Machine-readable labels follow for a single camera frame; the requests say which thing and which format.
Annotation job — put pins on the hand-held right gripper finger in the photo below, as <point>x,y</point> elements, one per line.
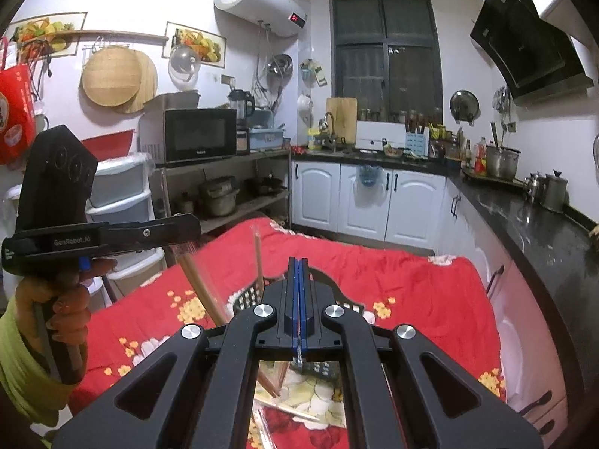
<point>305,299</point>
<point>294,299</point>

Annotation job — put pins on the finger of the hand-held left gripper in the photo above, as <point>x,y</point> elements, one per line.
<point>159,231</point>
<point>131,251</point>

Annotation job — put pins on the dark green perforated utensil holder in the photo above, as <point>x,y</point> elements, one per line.
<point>245,299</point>

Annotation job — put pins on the person's left forearm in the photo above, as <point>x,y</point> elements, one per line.
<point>23,374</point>

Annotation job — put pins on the person's left hand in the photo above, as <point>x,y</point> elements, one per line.
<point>70,309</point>

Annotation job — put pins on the small storage jar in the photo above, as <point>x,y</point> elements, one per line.
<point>187,203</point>

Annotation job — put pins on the white plastic drawer tower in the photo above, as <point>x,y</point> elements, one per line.
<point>121,182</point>

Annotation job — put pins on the steel cooking pot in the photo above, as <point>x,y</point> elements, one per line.
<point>219,196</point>

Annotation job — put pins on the red plastic basin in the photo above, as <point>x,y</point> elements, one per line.
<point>112,145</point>

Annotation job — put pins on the red shopping bag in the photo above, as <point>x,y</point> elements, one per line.
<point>16,112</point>

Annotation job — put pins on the black microwave oven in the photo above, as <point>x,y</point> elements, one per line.
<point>196,135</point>

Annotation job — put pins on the white base cabinets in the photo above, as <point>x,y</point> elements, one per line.
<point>323,196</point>

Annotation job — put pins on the black frying pan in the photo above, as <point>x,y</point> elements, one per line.
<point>264,186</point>

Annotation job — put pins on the red floral blanket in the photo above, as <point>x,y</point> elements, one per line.
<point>421,290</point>

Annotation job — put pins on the round woven bamboo tray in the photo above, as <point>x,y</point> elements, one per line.
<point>112,77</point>

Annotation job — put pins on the metal shelf rack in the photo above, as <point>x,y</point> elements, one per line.
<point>262,154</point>

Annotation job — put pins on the grey lidded metal box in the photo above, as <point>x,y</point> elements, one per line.
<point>173,100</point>

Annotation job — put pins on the blue plastic bin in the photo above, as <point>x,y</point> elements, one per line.
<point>266,140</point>

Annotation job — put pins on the round wooden board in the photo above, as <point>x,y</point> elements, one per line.
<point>149,79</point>

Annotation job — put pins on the glass blender jug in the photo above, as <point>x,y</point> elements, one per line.
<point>241,107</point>

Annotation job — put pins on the yellow container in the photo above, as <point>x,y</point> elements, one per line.
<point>315,140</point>

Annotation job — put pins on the glass pot lid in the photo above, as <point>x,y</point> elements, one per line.
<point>185,65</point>

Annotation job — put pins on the pale pink base cabinets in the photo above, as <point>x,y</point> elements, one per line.
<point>472,243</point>

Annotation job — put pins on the metal sink faucet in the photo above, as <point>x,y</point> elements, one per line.
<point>330,124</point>

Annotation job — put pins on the white rectangular box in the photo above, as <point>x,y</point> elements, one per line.
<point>379,135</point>

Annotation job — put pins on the wooden cutting board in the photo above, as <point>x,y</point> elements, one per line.
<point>344,117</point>

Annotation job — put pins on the white hanging jug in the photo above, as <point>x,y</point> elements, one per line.
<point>305,110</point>

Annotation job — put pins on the blue white knife block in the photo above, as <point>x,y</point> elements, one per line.
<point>416,142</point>

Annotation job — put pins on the metal colander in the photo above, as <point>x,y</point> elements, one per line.
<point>280,65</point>

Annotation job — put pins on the row of glass jars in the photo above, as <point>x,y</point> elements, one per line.
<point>397,115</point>

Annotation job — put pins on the dark sauce bottle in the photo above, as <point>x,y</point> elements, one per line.
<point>468,156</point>

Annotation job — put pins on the red label bottle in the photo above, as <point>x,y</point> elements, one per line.
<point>481,159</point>

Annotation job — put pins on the black stone countertop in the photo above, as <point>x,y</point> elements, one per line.
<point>538,243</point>

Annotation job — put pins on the steel stock pot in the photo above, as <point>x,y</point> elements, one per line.
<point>503,163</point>

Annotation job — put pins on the dark metal pot lid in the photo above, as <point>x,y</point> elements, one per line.
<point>464,106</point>

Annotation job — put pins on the white water heater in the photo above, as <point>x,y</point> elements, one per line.
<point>257,0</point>

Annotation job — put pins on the small metal teapot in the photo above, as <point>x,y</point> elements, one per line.
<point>533,187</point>

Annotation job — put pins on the dark framed window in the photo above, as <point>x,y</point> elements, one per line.
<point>388,56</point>

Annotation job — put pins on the hanging kitchen tools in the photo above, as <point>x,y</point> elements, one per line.
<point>503,102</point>

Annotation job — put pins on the pile of ginger roots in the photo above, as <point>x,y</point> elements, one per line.
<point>594,236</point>

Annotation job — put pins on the black range hood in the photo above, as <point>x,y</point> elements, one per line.
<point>524,42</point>

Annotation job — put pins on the fruit wall poster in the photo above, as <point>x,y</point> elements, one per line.
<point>47,32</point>
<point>196,39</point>

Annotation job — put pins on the wooden wall shelf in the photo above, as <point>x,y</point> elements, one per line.
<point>117,34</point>

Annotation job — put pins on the wall power socket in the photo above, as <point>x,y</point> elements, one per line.
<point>227,80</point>

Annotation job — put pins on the wall hung cleaning tools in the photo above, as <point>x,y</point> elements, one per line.
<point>313,72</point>

